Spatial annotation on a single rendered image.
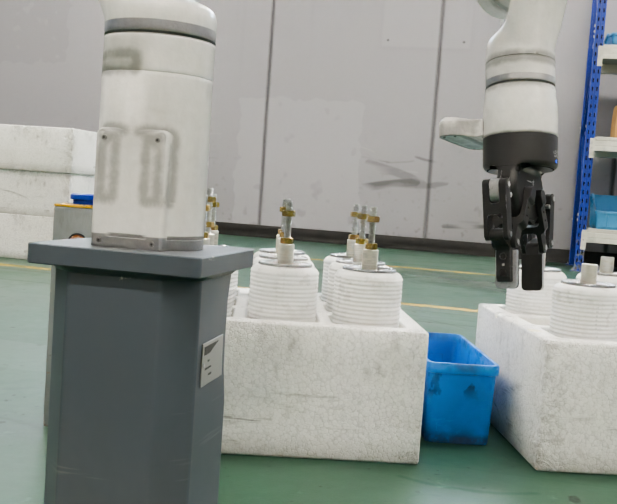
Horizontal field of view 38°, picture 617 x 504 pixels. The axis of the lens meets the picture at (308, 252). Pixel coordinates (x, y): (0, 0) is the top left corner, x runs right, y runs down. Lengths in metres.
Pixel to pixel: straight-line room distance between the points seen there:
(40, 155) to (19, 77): 3.59
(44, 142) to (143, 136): 3.04
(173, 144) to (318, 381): 0.55
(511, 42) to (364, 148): 5.39
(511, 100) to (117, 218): 0.41
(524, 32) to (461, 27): 5.40
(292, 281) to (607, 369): 0.44
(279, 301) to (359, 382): 0.15
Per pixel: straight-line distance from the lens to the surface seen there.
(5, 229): 3.83
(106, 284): 0.72
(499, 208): 0.87
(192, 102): 0.73
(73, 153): 3.70
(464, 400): 1.35
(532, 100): 0.92
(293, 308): 1.21
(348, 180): 6.32
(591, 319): 1.29
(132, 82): 0.73
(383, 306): 1.22
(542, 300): 1.51
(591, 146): 5.47
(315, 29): 6.49
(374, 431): 1.22
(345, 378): 1.20
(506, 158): 0.90
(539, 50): 0.94
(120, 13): 0.75
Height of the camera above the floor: 0.36
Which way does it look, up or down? 4 degrees down
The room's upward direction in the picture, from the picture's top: 4 degrees clockwise
